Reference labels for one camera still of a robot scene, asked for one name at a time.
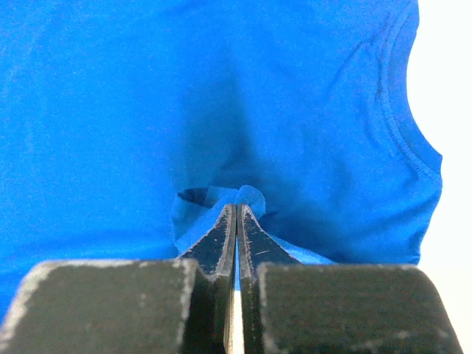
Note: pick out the blue printed t shirt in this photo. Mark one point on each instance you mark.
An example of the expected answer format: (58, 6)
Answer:
(126, 126)

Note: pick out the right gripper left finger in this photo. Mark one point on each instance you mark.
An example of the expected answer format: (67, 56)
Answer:
(130, 306)

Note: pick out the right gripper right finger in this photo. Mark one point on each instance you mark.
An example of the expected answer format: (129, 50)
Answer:
(289, 307)

